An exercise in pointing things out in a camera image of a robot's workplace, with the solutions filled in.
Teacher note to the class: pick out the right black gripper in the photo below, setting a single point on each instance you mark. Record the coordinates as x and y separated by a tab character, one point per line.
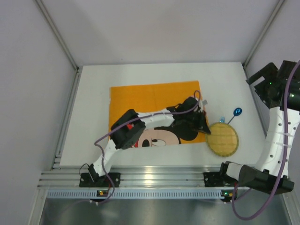
259	78

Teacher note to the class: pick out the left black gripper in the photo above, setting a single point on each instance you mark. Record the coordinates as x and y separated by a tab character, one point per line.
201	120

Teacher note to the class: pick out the yellow round plate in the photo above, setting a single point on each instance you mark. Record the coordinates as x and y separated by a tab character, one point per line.
223	139

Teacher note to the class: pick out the orange Mickey Mouse placemat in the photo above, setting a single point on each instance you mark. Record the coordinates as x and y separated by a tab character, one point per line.
151	98

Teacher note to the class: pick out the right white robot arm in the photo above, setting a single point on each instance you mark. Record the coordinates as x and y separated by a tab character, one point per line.
272	166

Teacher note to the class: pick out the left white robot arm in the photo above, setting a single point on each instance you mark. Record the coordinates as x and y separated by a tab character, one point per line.
169	126

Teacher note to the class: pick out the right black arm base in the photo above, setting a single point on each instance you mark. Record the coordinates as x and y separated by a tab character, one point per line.
219	179

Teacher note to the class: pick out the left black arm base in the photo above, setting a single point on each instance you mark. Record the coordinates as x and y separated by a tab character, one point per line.
112	179

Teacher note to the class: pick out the perforated grey cable duct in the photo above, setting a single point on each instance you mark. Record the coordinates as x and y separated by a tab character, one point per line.
140	194

